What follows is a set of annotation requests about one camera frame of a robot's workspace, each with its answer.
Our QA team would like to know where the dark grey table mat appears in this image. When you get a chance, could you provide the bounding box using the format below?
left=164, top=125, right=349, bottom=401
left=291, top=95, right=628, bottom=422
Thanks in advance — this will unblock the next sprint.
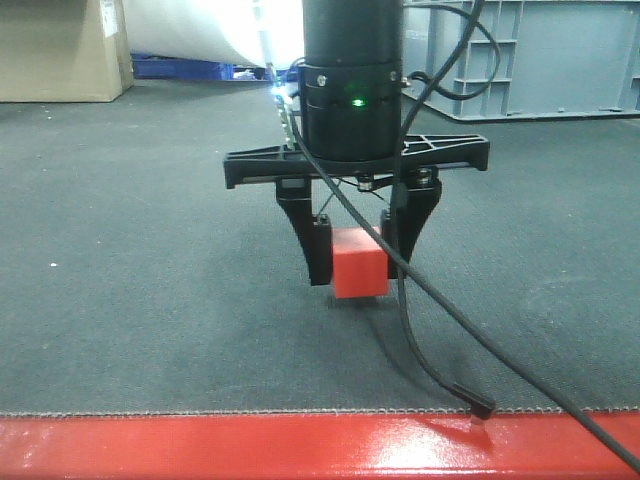
left=1, top=81, right=639, bottom=414

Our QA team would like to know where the black cable with plug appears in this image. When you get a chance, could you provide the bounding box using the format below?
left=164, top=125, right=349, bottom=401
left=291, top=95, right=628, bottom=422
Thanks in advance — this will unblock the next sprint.
left=389, top=0, right=497, bottom=432

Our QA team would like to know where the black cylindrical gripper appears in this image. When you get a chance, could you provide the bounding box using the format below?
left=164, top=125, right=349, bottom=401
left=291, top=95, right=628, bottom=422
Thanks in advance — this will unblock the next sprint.
left=223, top=1, right=489, bottom=286

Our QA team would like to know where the blue plastic tray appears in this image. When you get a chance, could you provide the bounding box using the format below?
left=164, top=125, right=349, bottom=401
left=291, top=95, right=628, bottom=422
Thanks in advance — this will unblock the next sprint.
left=131, top=53, right=234, bottom=81

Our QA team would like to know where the cardboard box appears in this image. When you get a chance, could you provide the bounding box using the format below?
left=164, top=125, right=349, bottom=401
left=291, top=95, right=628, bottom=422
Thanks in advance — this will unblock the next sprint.
left=1, top=1, right=134, bottom=103

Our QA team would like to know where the grey plastic crate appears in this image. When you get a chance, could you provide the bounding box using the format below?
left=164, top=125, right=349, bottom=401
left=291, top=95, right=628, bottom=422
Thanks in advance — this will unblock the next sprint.
left=425, top=1, right=639, bottom=122

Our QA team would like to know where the white foam roll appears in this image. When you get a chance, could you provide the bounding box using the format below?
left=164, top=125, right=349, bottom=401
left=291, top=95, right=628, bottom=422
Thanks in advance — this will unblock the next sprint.
left=123, top=1, right=304, bottom=69

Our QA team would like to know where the long black cable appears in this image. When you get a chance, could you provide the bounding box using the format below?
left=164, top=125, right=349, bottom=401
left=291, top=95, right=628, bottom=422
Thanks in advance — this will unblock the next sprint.
left=289, top=57, right=640, bottom=475

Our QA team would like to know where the red magnetic cube block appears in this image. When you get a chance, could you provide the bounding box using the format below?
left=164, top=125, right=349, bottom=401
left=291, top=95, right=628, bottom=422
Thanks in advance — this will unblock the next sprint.
left=332, top=227, right=389, bottom=299

